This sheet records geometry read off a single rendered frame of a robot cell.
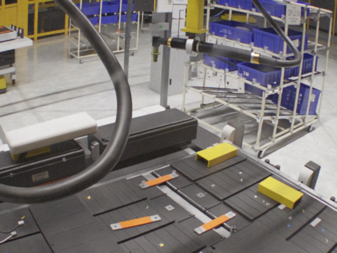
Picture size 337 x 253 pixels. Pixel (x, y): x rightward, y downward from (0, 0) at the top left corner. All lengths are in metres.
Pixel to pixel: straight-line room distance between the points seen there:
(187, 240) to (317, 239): 0.41
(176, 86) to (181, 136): 3.60
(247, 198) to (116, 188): 0.43
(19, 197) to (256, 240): 0.67
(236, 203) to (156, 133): 0.42
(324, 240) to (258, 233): 0.23
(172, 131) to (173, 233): 0.52
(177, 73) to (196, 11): 3.69
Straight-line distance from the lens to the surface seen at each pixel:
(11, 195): 0.58
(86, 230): 1.00
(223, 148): 1.40
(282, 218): 1.12
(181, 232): 1.01
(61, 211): 1.07
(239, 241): 0.99
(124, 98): 0.65
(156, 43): 1.41
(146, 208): 1.09
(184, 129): 1.43
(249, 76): 3.53
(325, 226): 1.14
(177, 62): 4.93
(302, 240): 1.05
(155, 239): 0.98
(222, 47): 1.30
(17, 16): 10.48
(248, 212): 1.12
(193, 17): 1.32
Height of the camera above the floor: 1.67
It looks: 25 degrees down
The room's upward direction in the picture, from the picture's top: 4 degrees clockwise
